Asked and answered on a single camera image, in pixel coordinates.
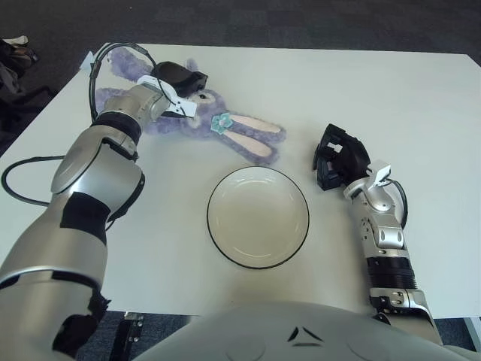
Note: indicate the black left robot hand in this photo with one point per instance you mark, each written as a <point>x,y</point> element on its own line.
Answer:
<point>176,75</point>

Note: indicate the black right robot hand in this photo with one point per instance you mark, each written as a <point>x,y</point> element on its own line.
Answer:
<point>353,158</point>

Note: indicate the purple plush bunny doll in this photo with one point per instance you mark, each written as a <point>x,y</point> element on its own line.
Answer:
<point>210,109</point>

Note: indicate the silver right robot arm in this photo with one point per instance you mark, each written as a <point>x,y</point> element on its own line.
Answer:
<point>379,199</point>

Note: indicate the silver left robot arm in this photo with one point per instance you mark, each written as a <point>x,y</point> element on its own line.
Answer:
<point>94,158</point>

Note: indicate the cream plate with black rim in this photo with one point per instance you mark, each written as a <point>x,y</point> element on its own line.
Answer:
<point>259,222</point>

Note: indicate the black office chair base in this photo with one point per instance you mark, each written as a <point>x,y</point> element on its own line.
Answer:
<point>22,99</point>

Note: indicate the grey robot torso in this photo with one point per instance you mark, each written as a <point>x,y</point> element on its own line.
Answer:
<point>263,331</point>

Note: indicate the white table leg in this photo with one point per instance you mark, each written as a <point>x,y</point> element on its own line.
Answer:
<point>473,329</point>

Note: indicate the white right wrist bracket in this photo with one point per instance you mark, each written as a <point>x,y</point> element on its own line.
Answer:
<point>381,171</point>

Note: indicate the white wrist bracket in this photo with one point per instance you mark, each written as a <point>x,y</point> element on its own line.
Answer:
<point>381,171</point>
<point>184,109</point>

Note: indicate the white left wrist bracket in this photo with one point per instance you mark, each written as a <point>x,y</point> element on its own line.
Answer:
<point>184,109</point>

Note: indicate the black under-table bracket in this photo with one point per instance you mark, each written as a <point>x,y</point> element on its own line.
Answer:
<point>126,334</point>

